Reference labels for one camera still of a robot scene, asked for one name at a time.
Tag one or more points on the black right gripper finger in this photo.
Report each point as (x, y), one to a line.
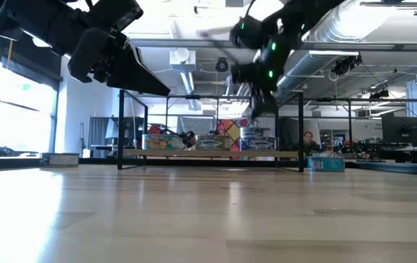
(264, 104)

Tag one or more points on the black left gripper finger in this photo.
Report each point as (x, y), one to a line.
(135, 78)

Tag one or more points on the silver-lid blue label can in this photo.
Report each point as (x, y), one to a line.
(257, 144)
(253, 132)

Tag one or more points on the gold-lid green label can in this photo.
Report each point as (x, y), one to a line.
(212, 143)

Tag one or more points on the silver-lid teal yellow can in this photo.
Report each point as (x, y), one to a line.
(158, 141)

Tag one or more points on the wooden shelf black metal frame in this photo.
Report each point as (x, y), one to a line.
(212, 153)

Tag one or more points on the silver-lid green label can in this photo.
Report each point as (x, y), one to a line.
(325, 164)
(59, 160)

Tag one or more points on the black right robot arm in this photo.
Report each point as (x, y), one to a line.
(295, 14)

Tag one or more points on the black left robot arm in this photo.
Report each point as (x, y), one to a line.
(29, 18)

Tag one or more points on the colourful geometric panel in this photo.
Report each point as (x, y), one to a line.
(232, 128)

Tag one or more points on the black hanging round device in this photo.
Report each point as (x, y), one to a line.
(221, 65)

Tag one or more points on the white ceiling box unit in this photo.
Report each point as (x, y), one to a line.
(182, 60)

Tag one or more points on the person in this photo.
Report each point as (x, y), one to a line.
(308, 138)

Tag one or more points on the dark grey cabinet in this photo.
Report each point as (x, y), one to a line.
(98, 133)

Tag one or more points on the grey overhead beam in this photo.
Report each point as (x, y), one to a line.
(201, 44)

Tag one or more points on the large bright window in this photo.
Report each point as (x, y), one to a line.
(22, 124)

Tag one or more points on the cluttered workbench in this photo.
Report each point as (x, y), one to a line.
(369, 149)

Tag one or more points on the black spotlight fixture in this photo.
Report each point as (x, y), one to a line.
(379, 94)

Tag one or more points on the large black display screen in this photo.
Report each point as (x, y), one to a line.
(405, 129)

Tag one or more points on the blue padded strip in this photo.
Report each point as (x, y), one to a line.
(405, 168)

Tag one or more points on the slim silver ventilation duct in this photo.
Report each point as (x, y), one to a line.
(303, 69)

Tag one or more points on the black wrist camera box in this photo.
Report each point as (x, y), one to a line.
(120, 14)

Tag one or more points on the black metal frame structure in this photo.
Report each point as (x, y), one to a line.
(332, 99)

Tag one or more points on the black ceiling camera cluster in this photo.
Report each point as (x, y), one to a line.
(345, 65)

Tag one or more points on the large silver ventilation duct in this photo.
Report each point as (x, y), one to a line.
(347, 18)

